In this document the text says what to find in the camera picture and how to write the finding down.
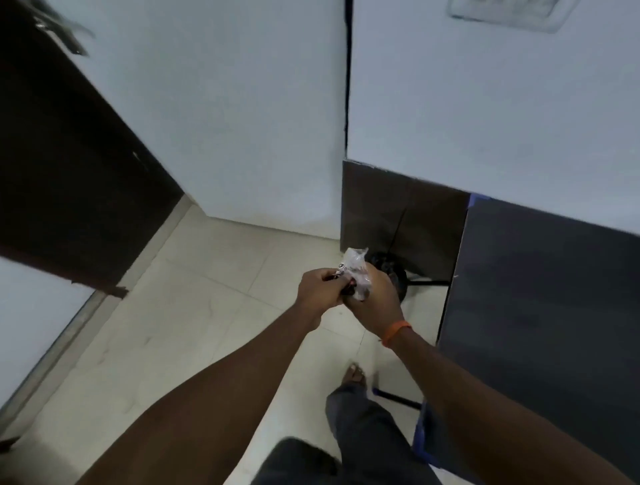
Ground person's right hand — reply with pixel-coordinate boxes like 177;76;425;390
340;261;406;337

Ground dark grey table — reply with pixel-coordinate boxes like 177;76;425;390
436;197;640;485

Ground orange wristband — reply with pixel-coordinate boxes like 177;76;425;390
381;321;413;348

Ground black wall conduit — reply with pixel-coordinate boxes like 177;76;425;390
343;0;354;151

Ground black round stool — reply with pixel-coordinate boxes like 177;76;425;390
367;252;449;303

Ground person's left forearm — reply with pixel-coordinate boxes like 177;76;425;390
75;306;322;485

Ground person's foot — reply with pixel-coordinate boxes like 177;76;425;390
341;364;369;390

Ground dark wooden door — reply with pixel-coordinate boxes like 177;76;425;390
0;0;187;299

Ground person's left hand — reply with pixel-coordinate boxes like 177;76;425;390
296;268;353;331

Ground metal door handle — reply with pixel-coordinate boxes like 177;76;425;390
33;0;96;57

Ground person's right forearm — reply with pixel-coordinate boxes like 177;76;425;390
385;327;636;485

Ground clear plastic bag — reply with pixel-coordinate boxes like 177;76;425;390
337;247;374;302

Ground person's grey trousers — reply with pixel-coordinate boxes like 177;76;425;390
251;384;443;485

